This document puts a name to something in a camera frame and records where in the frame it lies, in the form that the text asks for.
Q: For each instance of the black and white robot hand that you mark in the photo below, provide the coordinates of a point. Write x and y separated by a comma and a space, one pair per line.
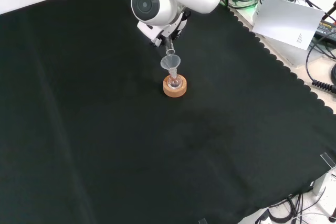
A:
157, 33

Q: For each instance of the clear graduated cylinder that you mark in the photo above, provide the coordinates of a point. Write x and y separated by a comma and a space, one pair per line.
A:
170, 48

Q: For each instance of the small round-bottom glass flask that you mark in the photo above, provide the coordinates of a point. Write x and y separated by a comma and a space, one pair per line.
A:
174, 82

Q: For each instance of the clear plastic funnel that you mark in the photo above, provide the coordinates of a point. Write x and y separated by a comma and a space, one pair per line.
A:
169, 62

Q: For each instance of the black bench cloth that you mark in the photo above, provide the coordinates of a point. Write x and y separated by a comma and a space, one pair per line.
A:
131, 142

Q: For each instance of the pale board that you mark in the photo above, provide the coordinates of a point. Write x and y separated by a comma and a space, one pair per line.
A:
286, 22

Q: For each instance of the black power adapter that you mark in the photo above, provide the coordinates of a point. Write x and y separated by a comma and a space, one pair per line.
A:
326, 30

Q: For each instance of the grey metal bracket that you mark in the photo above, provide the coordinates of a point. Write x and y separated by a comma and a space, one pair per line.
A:
324, 179

